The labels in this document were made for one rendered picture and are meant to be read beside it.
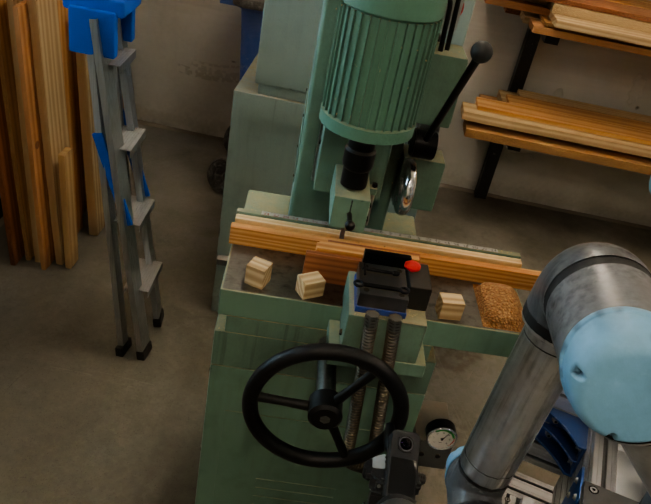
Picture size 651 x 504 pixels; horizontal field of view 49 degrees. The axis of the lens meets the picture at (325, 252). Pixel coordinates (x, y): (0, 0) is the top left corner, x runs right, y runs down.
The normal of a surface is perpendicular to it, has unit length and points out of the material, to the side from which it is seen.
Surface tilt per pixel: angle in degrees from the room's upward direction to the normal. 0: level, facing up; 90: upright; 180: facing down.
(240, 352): 90
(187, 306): 0
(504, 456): 90
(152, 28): 90
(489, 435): 88
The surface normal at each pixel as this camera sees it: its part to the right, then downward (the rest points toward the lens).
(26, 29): 0.99, 0.17
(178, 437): 0.17, -0.82
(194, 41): -0.11, 0.54
